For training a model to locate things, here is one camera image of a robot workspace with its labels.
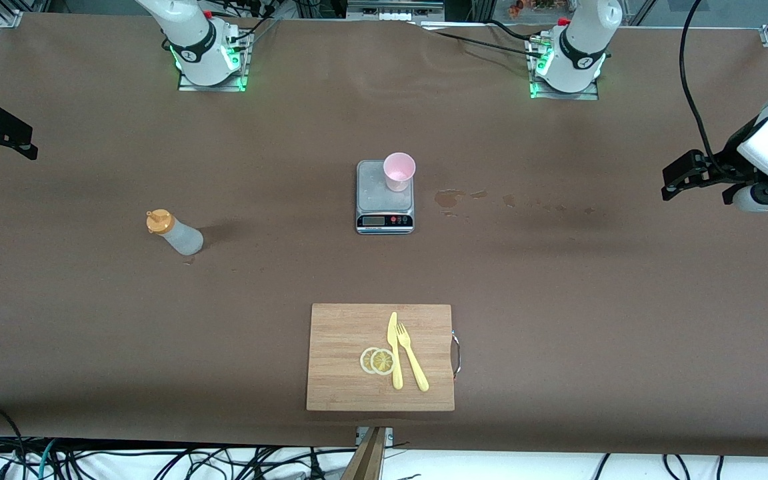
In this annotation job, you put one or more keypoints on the yellow lemon slice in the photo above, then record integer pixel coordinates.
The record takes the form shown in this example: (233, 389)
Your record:
(382, 362)
(364, 360)

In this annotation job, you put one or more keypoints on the sauce bottle with orange cap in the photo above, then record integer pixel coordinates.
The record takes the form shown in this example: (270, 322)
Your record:
(180, 238)

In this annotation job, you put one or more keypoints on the wooden cutting board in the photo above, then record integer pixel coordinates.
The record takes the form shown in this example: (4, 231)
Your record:
(344, 373)

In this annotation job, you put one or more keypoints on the pink plastic cup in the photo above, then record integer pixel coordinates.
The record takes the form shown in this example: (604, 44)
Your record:
(398, 174)

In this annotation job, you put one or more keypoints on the yellow plastic fork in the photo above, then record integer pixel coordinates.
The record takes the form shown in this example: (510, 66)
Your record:
(414, 365)

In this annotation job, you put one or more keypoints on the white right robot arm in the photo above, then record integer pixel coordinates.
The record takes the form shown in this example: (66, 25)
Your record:
(197, 40)

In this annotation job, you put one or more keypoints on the yellow plastic knife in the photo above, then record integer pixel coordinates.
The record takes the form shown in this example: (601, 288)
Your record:
(395, 360)

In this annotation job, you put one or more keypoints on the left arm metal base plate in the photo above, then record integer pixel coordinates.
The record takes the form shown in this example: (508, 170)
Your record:
(567, 96)

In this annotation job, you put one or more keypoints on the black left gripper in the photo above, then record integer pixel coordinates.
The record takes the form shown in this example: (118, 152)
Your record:
(729, 160)

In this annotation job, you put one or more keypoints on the metal table bracket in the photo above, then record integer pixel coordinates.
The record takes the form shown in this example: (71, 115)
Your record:
(389, 436)

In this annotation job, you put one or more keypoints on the wooden post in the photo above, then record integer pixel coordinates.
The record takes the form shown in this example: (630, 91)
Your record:
(367, 460)

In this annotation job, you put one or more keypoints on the silver kitchen scale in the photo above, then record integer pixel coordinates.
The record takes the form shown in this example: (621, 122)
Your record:
(374, 193)

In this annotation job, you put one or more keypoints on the grey power strip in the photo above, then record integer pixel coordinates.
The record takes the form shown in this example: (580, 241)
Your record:
(394, 14)

